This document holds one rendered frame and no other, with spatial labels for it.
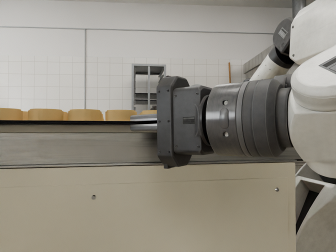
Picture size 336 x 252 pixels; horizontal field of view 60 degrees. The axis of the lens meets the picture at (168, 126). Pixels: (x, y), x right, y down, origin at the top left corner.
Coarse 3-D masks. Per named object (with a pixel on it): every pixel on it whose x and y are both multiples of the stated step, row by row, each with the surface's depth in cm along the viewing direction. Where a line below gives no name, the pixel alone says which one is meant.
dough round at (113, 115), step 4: (108, 112) 45; (112, 112) 44; (116, 112) 44; (120, 112) 44; (124, 112) 44; (128, 112) 44; (132, 112) 45; (136, 112) 46; (108, 116) 45; (112, 116) 44; (116, 116) 44; (120, 116) 44; (124, 116) 44; (128, 116) 44; (108, 120) 45; (112, 120) 44; (116, 120) 44; (120, 120) 44; (124, 120) 44; (128, 120) 44
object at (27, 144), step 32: (0, 128) 43; (32, 128) 43; (64, 128) 44; (96, 128) 45; (128, 128) 46; (0, 160) 43; (32, 160) 43; (64, 160) 44; (96, 160) 45; (128, 160) 46; (192, 160) 48; (224, 160) 49
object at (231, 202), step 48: (0, 192) 42; (48, 192) 43; (96, 192) 44; (144, 192) 45; (192, 192) 47; (240, 192) 49; (288, 192) 50; (0, 240) 41; (48, 240) 43; (96, 240) 44; (144, 240) 45; (192, 240) 47; (240, 240) 48; (288, 240) 50
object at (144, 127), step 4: (132, 124) 43; (136, 124) 42; (140, 124) 41; (144, 124) 41; (148, 124) 40; (152, 124) 40; (156, 124) 40; (132, 128) 43; (136, 128) 42; (140, 128) 41; (144, 128) 41; (148, 128) 40; (152, 128) 40; (156, 128) 40
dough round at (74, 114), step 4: (68, 112) 44; (72, 112) 43; (76, 112) 43; (80, 112) 43; (84, 112) 43; (88, 112) 43; (92, 112) 43; (96, 112) 44; (100, 112) 45; (68, 116) 44; (72, 116) 43; (76, 116) 43; (80, 116) 43; (84, 116) 43; (88, 116) 43; (92, 116) 43; (96, 116) 44; (100, 116) 45; (92, 120) 43; (96, 120) 44; (100, 120) 45
